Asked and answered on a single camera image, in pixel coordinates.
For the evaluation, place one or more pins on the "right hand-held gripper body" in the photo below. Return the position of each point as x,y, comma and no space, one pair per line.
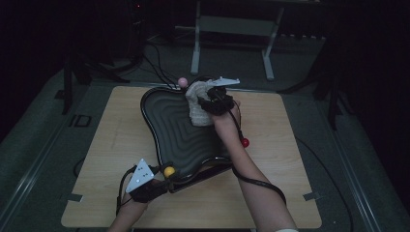
217,103

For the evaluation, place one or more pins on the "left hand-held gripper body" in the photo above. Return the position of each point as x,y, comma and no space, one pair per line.
140,175

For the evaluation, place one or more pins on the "beige fluffy cloth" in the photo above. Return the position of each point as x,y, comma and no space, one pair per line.
198,112

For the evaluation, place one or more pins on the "black wavy two-tier tray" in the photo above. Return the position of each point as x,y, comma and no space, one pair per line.
180,129

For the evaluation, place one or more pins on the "person's right hand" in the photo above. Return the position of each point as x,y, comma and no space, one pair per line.
227,121

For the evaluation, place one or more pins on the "person's left hand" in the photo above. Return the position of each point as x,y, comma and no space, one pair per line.
132,208

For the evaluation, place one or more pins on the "grey tape strip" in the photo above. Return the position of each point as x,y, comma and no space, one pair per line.
74,197
311,196

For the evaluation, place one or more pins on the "dark equipment tower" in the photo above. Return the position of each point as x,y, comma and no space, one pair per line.
138,29

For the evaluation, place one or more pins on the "black tripod stand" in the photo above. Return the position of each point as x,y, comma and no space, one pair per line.
67,93

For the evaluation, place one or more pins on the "black metal stand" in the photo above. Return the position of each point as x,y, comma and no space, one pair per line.
333,109

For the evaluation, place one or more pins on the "white sleeve cuff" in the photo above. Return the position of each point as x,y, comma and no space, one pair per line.
286,230

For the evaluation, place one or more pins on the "white metal stand frame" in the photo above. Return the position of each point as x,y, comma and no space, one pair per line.
235,25

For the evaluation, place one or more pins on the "metal floor rail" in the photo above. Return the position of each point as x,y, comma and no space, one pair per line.
29,179
358,187

